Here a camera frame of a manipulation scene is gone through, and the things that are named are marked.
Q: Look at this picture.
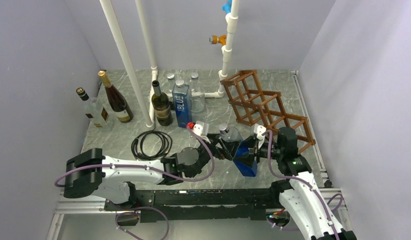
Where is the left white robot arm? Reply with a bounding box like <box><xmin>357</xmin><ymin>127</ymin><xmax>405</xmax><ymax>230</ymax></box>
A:
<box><xmin>55</xmin><ymin>133</ymin><xmax>235</xmax><ymax>210</ymax></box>

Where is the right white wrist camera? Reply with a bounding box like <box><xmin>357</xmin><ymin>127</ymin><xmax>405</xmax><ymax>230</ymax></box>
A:
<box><xmin>250</xmin><ymin>123</ymin><xmax>267</xmax><ymax>141</ymax></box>

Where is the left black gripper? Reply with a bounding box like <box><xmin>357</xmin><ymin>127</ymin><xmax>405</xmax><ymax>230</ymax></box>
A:
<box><xmin>188</xmin><ymin>133</ymin><xmax>242</xmax><ymax>178</ymax></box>

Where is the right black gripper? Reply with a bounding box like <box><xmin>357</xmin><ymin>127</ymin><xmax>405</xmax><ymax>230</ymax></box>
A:
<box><xmin>233</xmin><ymin>135</ymin><xmax>284</xmax><ymax>168</ymax></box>

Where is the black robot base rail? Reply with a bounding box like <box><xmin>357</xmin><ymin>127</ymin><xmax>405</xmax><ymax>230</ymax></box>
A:
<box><xmin>104</xmin><ymin>188</ymin><xmax>282</xmax><ymax>221</ymax></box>

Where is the dark green wine bottle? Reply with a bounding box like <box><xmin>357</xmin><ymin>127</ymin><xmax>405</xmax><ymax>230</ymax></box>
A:
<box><xmin>151</xmin><ymin>80</ymin><xmax>173</xmax><ymax>126</ymax></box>

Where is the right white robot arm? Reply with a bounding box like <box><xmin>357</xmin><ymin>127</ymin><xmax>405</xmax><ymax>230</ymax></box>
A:
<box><xmin>246</xmin><ymin>124</ymin><xmax>357</xmax><ymax>240</ymax></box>

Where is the white PVC pipe frame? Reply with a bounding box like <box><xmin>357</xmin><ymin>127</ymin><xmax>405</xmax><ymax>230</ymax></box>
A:
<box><xmin>99</xmin><ymin>0</ymin><xmax>241</xmax><ymax>131</ymax></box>

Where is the clear glass bottle white cap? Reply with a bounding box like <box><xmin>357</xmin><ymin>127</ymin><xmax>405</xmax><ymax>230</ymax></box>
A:
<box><xmin>166</xmin><ymin>73</ymin><xmax>176</xmax><ymax>89</ymax></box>

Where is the blue label clear bottle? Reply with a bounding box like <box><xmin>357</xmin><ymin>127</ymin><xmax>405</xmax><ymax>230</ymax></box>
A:
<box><xmin>172</xmin><ymin>79</ymin><xmax>192</xmax><ymax>129</ymax></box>

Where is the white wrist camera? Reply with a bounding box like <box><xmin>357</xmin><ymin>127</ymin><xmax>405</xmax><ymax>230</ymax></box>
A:
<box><xmin>250</xmin><ymin>123</ymin><xmax>267</xmax><ymax>141</ymax></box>
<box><xmin>186</xmin><ymin>121</ymin><xmax>211</xmax><ymax>144</ymax></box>

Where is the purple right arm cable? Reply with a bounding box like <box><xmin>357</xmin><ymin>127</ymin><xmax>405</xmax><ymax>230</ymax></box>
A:
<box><xmin>265</xmin><ymin>129</ymin><xmax>344</xmax><ymax>240</ymax></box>

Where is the dark red wine bottle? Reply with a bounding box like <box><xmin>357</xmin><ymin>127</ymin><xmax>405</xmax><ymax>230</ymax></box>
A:
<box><xmin>97</xmin><ymin>70</ymin><xmax>134</xmax><ymax>123</ymax></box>

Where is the orange pipe valve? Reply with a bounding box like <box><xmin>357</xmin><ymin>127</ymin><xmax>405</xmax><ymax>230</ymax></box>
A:
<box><xmin>209</xmin><ymin>34</ymin><xmax>227</xmax><ymax>46</ymax></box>

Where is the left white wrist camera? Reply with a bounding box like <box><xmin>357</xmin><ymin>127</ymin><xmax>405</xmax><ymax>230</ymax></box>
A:
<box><xmin>186</xmin><ymin>121</ymin><xmax>211</xmax><ymax>144</ymax></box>

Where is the small clear bottle black cap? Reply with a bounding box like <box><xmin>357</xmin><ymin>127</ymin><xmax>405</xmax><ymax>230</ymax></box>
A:
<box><xmin>76</xmin><ymin>87</ymin><xmax>113</xmax><ymax>130</ymax></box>

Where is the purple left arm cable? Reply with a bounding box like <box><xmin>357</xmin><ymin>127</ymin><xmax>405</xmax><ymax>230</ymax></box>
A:
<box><xmin>54</xmin><ymin>127</ymin><xmax>216</xmax><ymax>240</ymax></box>

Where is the clear square bottle black cap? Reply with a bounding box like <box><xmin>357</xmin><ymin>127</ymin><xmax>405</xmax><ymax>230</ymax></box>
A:
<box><xmin>218</xmin><ymin>123</ymin><xmax>258</xmax><ymax>177</ymax></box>

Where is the black coiled cable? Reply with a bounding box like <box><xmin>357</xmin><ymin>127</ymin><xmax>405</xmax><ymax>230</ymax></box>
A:
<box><xmin>130</xmin><ymin>130</ymin><xmax>173</xmax><ymax>162</ymax></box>

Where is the brown wooden wine rack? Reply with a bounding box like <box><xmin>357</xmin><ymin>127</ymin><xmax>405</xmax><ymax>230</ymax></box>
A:
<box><xmin>220</xmin><ymin>70</ymin><xmax>316</xmax><ymax>153</ymax></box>

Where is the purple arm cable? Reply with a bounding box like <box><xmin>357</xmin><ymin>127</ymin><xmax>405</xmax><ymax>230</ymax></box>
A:
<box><xmin>54</xmin><ymin>127</ymin><xmax>216</xmax><ymax>240</ymax></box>
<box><xmin>265</xmin><ymin>129</ymin><xmax>344</xmax><ymax>240</ymax></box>

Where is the clear glass bottle silver cap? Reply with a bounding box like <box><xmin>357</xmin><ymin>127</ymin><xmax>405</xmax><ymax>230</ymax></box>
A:
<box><xmin>189</xmin><ymin>72</ymin><xmax>206</xmax><ymax>113</ymax></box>

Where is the blue pipe valve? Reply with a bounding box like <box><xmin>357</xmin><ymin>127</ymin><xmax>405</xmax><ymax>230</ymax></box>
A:
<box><xmin>221</xmin><ymin>0</ymin><xmax>232</xmax><ymax>14</ymax></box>

